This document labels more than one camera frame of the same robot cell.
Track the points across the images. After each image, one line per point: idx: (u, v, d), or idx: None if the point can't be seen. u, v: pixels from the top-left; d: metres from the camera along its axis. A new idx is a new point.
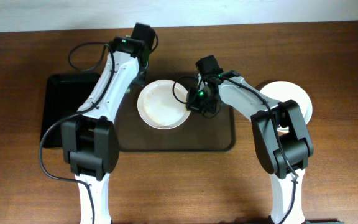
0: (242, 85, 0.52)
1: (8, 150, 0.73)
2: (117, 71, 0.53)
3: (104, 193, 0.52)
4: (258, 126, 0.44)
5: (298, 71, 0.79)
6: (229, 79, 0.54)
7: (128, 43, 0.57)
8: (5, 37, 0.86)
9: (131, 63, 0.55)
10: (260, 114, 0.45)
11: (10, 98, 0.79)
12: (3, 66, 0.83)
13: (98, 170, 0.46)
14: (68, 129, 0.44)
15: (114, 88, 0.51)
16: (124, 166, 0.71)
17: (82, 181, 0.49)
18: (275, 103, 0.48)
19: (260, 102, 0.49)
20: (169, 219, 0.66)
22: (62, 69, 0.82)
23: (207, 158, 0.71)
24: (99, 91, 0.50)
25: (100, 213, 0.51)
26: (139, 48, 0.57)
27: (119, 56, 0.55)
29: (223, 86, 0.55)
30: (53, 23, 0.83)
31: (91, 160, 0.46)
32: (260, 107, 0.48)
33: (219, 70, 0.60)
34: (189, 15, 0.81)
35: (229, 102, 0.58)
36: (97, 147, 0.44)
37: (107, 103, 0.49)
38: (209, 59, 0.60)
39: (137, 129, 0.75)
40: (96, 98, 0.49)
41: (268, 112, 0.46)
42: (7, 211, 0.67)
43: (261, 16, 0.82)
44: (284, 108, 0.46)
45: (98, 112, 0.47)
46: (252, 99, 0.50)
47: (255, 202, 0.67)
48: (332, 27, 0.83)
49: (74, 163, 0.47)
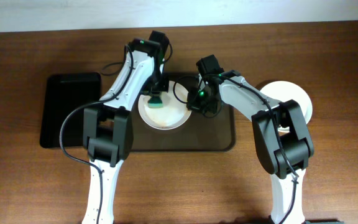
0: (241, 84, 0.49)
1: (7, 150, 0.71)
2: (136, 68, 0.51)
3: (114, 182, 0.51)
4: (259, 125, 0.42)
5: (298, 72, 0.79)
6: (231, 79, 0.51)
7: (146, 44, 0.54)
8: (2, 35, 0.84)
9: (149, 63, 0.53)
10: (261, 114, 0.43)
11: (10, 97, 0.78)
12: (2, 65, 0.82)
13: (113, 158, 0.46)
14: (91, 115, 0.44)
15: (132, 86, 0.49)
16: (124, 166, 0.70)
17: (96, 166, 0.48)
18: (276, 102, 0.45)
19: (261, 102, 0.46)
20: (169, 219, 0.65)
22: (61, 68, 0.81)
23: (207, 158, 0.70)
24: (119, 84, 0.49)
25: (106, 205, 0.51)
26: (155, 50, 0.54)
27: (138, 55, 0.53)
29: (224, 86, 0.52)
30: (51, 22, 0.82)
31: (108, 149, 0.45)
32: (261, 107, 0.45)
33: (219, 70, 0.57)
34: (189, 15, 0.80)
35: (230, 102, 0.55)
36: (116, 134, 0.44)
37: (127, 96, 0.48)
38: (209, 59, 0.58)
39: (137, 129, 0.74)
40: (117, 89, 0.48)
41: (269, 112, 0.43)
42: (5, 212, 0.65)
43: (261, 16, 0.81)
44: (284, 107, 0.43)
45: (118, 103, 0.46)
46: (252, 99, 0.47)
47: (255, 203, 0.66)
48: (331, 28, 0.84)
49: (92, 150, 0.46)
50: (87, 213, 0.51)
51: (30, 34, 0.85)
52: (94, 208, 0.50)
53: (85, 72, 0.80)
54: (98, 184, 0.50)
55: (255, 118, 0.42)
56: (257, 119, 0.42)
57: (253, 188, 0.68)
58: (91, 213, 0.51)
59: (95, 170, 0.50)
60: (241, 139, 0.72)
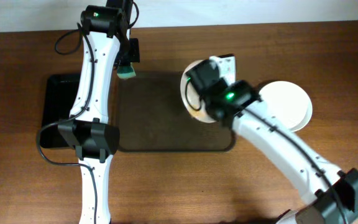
0: (267, 119, 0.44)
1: (7, 150, 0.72)
2: (97, 61, 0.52)
3: (106, 178, 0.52)
4: (323, 217, 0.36)
5: (298, 72, 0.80)
6: (263, 119, 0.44)
7: (102, 16, 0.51)
8: (2, 35, 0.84)
9: (109, 45, 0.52)
10: (319, 195, 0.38)
11: (10, 98, 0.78)
12: (1, 65, 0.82)
13: (101, 158, 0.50)
14: (67, 131, 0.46)
15: (97, 84, 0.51)
16: (123, 166, 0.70)
17: (86, 164, 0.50)
18: (334, 174, 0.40)
19: (312, 170, 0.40)
20: (169, 219, 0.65)
22: (61, 68, 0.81)
23: (207, 158, 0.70)
24: (86, 89, 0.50)
25: (102, 203, 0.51)
26: (114, 22, 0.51)
27: (96, 40, 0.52)
29: (243, 121, 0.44)
30: (50, 22, 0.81)
31: (96, 150, 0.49)
32: (314, 179, 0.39)
33: (217, 79, 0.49)
34: (189, 15, 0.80)
35: (244, 135, 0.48)
36: (98, 141, 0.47)
37: (96, 102, 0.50)
38: (207, 69, 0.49)
39: (137, 130, 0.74)
40: (85, 96, 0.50)
41: (327, 191, 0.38)
42: (5, 212, 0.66)
43: (261, 17, 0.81)
44: (348, 183, 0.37)
45: (89, 114, 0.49)
46: (291, 154, 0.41)
47: (256, 203, 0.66)
48: (331, 28, 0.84)
49: (80, 155, 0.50)
50: (83, 212, 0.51)
51: (30, 33, 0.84)
52: (90, 207, 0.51)
53: None
54: (91, 182, 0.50)
55: (317, 206, 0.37)
56: (314, 206, 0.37)
57: (253, 188, 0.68)
58: (87, 212, 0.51)
59: (85, 169, 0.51)
60: (241, 139, 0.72)
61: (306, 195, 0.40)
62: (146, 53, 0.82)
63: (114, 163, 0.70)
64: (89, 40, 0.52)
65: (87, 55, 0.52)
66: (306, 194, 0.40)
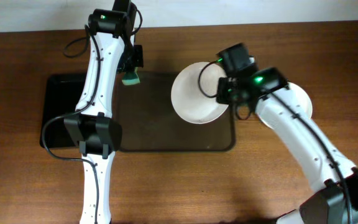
0: (291, 107, 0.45)
1: (7, 150, 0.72)
2: (104, 59, 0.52)
3: (108, 175, 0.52)
4: (328, 204, 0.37)
5: (298, 72, 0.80)
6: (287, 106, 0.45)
7: (109, 18, 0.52)
8: (2, 35, 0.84)
9: (115, 45, 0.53)
10: (329, 183, 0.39)
11: (10, 98, 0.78)
12: (1, 66, 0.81)
13: (104, 154, 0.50)
14: (71, 124, 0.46)
15: (103, 81, 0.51)
16: (124, 166, 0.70)
17: (88, 160, 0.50)
18: (348, 168, 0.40)
19: (327, 160, 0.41)
20: (169, 219, 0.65)
22: (60, 68, 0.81)
23: (207, 158, 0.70)
24: (91, 85, 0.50)
25: (103, 200, 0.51)
26: (119, 23, 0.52)
27: (102, 40, 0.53)
29: (267, 105, 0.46)
30: (50, 22, 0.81)
31: (99, 145, 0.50)
32: (325, 168, 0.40)
33: (250, 65, 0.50)
34: (190, 15, 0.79)
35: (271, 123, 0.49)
36: (102, 136, 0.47)
37: (101, 98, 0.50)
38: (237, 51, 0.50)
39: (137, 129, 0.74)
40: (91, 92, 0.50)
41: (337, 183, 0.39)
42: (5, 212, 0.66)
43: (261, 17, 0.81)
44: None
45: (94, 109, 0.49)
46: (309, 140, 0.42)
47: (255, 203, 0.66)
48: (332, 27, 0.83)
49: (82, 149, 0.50)
50: (84, 210, 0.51)
51: (30, 33, 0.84)
52: (91, 205, 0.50)
53: (85, 72, 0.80)
54: (93, 178, 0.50)
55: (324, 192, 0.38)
56: (321, 192, 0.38)
57: (253, 188, 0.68)
58: (88, 210, 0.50)
59: (87, 165, 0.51)
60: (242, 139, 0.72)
61: (314, 183, 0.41)
62: (147, 53, 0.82)
63: (114, 163, 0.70)
64: (96, 40, 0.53)
65: (93, 53, 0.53)
66: (315, 182, 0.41)
